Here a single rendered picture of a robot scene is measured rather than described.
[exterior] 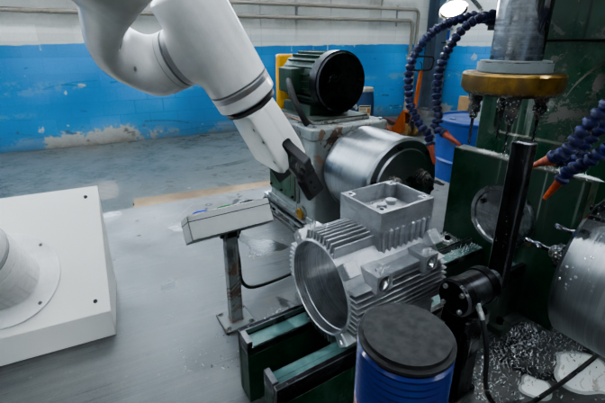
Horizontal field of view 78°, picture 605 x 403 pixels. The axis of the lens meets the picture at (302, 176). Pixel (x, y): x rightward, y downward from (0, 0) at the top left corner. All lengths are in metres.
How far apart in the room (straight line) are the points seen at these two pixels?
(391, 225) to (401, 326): 0.36
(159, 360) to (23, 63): 5.51
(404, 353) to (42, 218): 0.87
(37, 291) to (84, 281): 0.08
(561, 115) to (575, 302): 0.47
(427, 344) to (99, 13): 0.36
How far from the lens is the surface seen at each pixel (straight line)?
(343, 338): 0.63
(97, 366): 0.90
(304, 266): 0.70
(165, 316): 0.97
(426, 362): 0.25
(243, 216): 0.76
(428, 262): 0.64
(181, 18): 0.47
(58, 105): 6.14
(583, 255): 0.68
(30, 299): 0.95
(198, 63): 0.49
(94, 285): 0.94
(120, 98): 6.08
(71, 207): 1.00
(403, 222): 0.63
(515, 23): 0.81
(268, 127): 0.50
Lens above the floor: 1.39
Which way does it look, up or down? 20 degrees down
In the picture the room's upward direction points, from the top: straight up
